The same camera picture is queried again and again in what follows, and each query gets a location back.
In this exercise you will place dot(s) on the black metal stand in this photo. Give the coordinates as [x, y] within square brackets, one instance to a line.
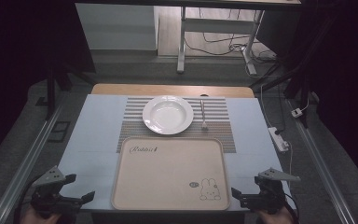
[50, 93]

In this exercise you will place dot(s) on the aluminium floor rail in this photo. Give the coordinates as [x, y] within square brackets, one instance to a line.
[323, 174]
[24, 168]

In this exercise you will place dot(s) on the white power strip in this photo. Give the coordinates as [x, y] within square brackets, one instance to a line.
[278, 139]

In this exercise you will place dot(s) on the small white plug adapter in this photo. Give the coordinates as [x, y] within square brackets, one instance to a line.
[296, 112]

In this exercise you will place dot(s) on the striped woven placemat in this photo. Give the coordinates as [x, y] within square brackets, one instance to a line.
[217, 137]

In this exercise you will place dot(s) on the white round plate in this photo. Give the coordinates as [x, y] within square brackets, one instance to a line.
[167, 115]

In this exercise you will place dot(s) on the black floor socket box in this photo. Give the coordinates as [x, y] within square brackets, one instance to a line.
[59, 131]

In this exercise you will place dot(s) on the white desk frame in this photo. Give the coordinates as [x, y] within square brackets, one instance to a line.
[217, 25]

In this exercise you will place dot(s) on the pale table cover sheet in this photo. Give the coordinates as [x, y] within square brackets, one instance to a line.
[93, 140]

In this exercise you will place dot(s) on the black plug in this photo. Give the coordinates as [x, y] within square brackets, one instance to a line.
[279, 131]

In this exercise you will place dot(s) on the silver metal fork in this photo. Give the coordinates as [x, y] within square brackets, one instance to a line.
[203, 116]

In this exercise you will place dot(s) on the beige tray with rabbit print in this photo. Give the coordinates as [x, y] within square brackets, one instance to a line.
[167, 174]

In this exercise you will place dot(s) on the person's left hand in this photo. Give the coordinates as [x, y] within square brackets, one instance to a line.
[32, 217]

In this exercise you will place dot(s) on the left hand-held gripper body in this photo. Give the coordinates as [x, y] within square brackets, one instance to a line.
[48, 199]

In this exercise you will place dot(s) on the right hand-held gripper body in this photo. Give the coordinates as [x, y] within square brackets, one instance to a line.
[268, 199]

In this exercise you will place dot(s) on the person's right hand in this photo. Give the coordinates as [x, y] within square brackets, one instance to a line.
[275, 218]

